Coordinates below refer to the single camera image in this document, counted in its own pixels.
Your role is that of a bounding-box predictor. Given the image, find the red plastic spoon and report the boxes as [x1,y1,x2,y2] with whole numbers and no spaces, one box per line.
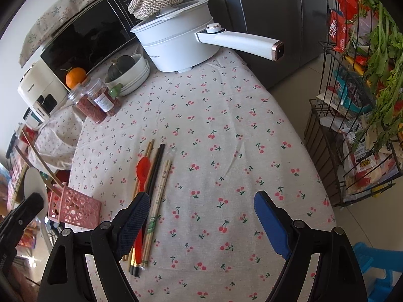
[134,156,151,267]

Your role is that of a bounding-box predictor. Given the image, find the black microwave oven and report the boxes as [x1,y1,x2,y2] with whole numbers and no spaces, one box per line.
[41,0,139,82]

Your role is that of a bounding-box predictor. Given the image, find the labelled jar of dried fruit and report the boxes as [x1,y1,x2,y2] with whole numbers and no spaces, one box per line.
[84,78,122,117]

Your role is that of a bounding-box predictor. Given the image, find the pink perforated utensil holder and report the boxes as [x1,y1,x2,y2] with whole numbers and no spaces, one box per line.
[47,185,101,229]

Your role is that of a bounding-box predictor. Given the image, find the small green fruit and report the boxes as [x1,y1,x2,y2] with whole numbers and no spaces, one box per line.
[109,83,123,98]

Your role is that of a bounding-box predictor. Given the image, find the black wire storage rack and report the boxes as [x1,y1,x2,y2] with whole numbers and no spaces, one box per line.
[304,0,402,207]

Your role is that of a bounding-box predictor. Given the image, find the grey refrigerator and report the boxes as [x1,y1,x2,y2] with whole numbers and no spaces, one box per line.
[147,0,331,90]

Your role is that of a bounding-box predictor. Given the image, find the jar of red goji berries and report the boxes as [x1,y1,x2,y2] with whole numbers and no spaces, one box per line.
[68,85,107,123]

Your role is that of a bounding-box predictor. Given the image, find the stacked white bowls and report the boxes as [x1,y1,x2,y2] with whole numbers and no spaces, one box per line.
[105,54,150,97]

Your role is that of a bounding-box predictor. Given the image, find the clear plastic chopstick sleeve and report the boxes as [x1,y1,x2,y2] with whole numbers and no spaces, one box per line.
[165,146,177,175]

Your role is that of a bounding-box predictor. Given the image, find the floral microwave cover cloth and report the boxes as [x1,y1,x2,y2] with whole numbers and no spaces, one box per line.
[18,0,96,67]

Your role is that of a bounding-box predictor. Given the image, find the white electric cooking pot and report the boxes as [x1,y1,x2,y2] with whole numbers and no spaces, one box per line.
[131,0,284,73]

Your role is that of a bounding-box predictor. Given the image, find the dark green squash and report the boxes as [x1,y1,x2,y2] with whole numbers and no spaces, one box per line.
[107,55,136,81]

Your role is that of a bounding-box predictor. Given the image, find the black chopstick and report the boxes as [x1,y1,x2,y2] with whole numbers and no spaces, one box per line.
[129,143,163,276]
[133,143,166,278]

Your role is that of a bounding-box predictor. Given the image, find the cherry print tablecloth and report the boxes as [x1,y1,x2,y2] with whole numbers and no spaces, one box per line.
[35,49,335,301]

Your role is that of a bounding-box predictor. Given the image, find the orange tangerine on lid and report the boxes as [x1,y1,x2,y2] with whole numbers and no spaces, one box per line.
[65,67,87,89]

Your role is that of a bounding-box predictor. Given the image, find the green leafy vegetables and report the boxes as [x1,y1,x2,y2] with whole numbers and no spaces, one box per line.
[350,0,402,151]

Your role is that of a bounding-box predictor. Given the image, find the blue plastic stool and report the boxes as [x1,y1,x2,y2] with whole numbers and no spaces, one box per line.
[353,242,403,302]

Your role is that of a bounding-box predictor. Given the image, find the white air fryer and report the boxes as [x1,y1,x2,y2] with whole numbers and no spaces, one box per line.
[18,59,68,121]

